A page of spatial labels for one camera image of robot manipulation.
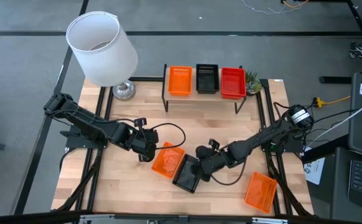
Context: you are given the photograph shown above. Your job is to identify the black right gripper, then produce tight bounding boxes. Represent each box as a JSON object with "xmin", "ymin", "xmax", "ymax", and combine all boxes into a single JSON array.
[{"xmin": 195, "ymin": 145, "xmax": 233, "ymax": 183}]

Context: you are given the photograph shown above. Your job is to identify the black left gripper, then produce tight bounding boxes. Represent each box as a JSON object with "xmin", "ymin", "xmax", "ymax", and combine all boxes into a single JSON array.
[{"xmin": 128, "ymin": 128, "xmax": 160, "ymax": 163}]

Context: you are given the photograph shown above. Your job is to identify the orange slotted plastic basket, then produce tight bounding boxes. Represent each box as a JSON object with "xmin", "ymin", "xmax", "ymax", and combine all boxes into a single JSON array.
[
  {"xmin": 167, "ymin": 65, "xmax": 193, "ymax": 96},
  {"xmin": 244, "ymin": 171, "xmax": 278, "ymax": 215},
  {"xmin": 151, "ymin": 141, "xmax": 187, "ymax": 180}
]

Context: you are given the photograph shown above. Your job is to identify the wooden shelf black metal legs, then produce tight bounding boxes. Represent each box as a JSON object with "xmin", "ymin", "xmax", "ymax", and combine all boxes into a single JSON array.
[{"xmin": 161, "ymin": 63, "xmax": 248, "ymax": 114}]

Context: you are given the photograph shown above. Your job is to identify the silver metal bar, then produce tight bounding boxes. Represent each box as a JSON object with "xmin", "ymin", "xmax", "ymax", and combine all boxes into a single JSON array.
[
  {"xmin": 78, "ymin": 213, "xmax": 190, "ymax": 224},
  {"xmin": 251, "ymin": 217, "xmax": 289, "ymax": 224}
]

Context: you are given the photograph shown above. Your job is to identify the potted spiky succulent plant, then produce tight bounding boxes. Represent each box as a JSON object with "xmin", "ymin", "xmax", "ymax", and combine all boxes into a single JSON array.
[{"xmin": 244, "ymin": 70, "xmax": 263, "ymax": 96}]

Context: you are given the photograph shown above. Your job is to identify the white paper sheet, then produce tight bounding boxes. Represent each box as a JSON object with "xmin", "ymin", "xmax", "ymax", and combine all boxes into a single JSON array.
[{"xmin": 304, "ymin": 157, "xmax": 325, "ymax": 186}]

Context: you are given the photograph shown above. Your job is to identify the white shade table lamp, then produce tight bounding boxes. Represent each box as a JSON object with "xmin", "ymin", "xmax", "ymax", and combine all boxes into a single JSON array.
[{"xmin": 65, "ymin": 11, "xmax": 139, "ymax": 101}]

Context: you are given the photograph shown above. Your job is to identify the black floor foot bar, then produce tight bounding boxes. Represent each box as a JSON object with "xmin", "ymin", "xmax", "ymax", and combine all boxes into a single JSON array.
[{"xmin": 319, "ymin": 75, "xmax": 353, "ymax": 85}]

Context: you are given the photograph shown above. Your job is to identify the camouflage patterned item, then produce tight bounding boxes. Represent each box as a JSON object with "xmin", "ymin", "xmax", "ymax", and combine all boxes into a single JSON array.
[{"xmin": 349, "ymin": 41, "xmax": 362, "ymax": 61}]

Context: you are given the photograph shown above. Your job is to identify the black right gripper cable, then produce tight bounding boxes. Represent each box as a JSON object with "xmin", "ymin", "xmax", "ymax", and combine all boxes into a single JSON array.
[{"xmin": 210, "ymin": 155, "xmax": 249, "ymax": 187}]

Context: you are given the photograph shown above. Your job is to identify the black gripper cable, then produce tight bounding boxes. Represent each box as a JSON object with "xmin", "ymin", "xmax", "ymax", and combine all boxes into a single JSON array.
[
  {"xmin": 210, "ymin": 155, "xmax": 249, "ymax": 187},
  {"xmin": 118, "ymin": 117, "xmax": 187, "ymax": 151}
]

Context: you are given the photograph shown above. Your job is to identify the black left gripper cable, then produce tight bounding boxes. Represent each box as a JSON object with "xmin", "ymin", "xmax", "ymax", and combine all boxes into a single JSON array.
[{"xmin": 118, "ymin": 117, "xmax": 187, "ymax": 151}]

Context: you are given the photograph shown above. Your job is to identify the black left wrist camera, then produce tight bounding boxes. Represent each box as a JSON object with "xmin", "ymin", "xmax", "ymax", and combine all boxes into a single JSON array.
[{"xmin": 133, "ymin": 117, "xmax": 148, "ymax": 129}]

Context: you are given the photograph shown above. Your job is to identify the black metal rig frame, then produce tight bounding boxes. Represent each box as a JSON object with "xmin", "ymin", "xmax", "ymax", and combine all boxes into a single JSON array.
[{"xmin": 0, "ymin": 76, "xmax": 362, "ymax": 224}]

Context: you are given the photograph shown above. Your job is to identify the yellow power plug cord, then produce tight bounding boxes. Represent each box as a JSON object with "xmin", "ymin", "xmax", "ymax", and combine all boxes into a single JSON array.
[{"xmin": 312, "ymin": 95, "xmax": 352, "ymax": 109}]

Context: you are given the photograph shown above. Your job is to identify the thick white cable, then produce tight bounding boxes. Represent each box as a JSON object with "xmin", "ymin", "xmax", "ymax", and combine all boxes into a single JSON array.
[{"xmin": 307, "ymin": 95, "xmax": 362, "ymax": 147}]

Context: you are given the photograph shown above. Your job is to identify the thin white wire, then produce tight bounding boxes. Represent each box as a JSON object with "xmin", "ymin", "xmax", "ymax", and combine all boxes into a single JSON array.
[{"xmin": 241, "ymin": 0, "xmax": 303, "ymax": 16}]

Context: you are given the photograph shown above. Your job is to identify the thin yellow-orange cable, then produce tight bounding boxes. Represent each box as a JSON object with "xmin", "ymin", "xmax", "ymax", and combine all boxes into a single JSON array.
[{"xmin": 281, "ymin": 0, "xmax": 310, "ymax": 9}]

